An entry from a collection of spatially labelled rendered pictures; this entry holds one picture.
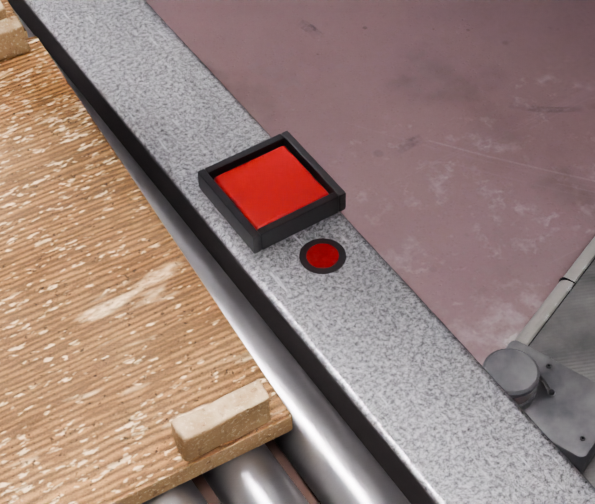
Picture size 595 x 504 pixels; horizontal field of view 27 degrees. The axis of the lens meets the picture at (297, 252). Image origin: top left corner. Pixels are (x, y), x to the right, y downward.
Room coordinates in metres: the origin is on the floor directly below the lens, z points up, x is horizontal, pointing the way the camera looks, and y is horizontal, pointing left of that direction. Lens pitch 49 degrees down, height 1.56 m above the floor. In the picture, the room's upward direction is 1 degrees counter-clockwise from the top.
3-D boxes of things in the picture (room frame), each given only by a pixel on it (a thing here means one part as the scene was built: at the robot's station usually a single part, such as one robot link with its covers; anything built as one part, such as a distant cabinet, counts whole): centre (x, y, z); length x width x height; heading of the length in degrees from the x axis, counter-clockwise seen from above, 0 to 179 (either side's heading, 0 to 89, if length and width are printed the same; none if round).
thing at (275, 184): (0.61, 0.02, 0.92); 0.06 x 0.06 x 0.01; 32
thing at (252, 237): (0.61, 0.02, 0.92); 0.08 x 0.08 x 0.02; 32
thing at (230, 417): (0.40, 0.05, 0.95); 0.06 x 0.02 x 0.03; 118
